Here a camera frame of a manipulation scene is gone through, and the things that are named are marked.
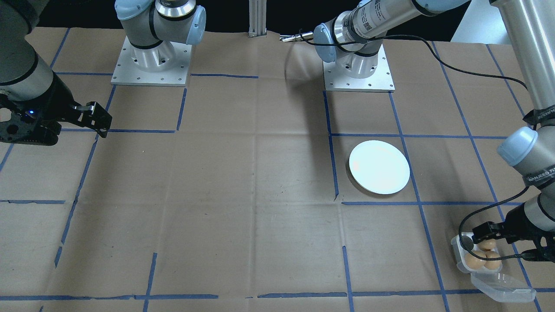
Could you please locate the brown egg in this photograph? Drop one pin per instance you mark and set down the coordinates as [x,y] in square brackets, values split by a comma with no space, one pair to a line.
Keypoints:
[494,264]
[488,246]
[473,261]

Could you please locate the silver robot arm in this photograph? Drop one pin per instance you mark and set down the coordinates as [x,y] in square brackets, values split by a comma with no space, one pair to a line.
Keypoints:
[156,26]
[522,52]

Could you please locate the white egg carton clear lid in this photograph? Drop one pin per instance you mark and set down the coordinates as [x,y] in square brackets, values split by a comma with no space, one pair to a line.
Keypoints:
[503,287]

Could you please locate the white bowl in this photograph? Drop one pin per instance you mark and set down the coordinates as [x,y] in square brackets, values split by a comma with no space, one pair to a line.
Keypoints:
[379,167]

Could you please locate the silver metal connector plug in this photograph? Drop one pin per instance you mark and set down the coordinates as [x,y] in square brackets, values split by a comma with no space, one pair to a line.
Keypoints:
[290,39]

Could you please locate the white square base plate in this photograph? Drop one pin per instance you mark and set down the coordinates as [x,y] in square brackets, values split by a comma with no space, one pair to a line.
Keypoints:
[334,82]
[125,78]

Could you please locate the black frame cover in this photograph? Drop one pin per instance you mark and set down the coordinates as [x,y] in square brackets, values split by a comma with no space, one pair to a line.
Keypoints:
[225,15]

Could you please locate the aluminium frame bar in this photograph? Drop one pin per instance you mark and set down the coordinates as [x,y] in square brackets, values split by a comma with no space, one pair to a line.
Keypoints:
[258,17]

